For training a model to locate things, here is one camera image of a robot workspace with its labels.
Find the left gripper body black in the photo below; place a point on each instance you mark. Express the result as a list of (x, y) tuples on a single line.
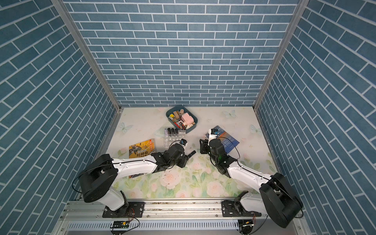
[(180, 161)]

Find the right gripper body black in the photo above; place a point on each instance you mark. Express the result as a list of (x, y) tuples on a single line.
[(211, 152)]

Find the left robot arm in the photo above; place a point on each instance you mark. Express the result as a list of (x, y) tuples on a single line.
[(97, 179)]

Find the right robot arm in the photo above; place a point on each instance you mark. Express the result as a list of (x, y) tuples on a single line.
[(280, 200)]

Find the clear acrylic lipstick organizer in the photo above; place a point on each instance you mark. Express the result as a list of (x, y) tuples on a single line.
[(171, 140)]

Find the blue paperback book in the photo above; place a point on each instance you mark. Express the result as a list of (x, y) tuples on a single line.
[(227, 140)]

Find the orange children's story book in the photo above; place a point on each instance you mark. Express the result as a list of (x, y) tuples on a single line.
[(142, 149)]

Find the pink compact in bin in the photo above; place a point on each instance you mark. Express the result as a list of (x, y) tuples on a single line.
[(187, 119)]

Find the teal plastic storage bin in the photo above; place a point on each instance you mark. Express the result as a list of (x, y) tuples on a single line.
[(174, 117)]

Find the green circuit board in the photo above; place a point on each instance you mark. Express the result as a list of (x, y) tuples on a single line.
[(120, 225)]

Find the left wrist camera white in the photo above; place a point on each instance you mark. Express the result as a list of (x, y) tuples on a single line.
[(183, 142)]

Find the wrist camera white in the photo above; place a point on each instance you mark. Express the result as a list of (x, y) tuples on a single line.
[(183, 142), (213, 133)]

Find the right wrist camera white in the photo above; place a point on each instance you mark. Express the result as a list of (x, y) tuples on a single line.
[(213, 133)]

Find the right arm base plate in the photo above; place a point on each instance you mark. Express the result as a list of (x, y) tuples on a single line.
[(235, 209)]

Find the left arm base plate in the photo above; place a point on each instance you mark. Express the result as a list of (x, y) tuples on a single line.
[(130, 209)]

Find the white vented cable duct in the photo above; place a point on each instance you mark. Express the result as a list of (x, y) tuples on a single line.
[(149, 225)]

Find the right circuit board with wires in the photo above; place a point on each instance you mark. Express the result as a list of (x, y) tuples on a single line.
[(245, 226)]

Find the aluminium rail frame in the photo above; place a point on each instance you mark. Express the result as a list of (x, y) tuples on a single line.
[(173, 209)]

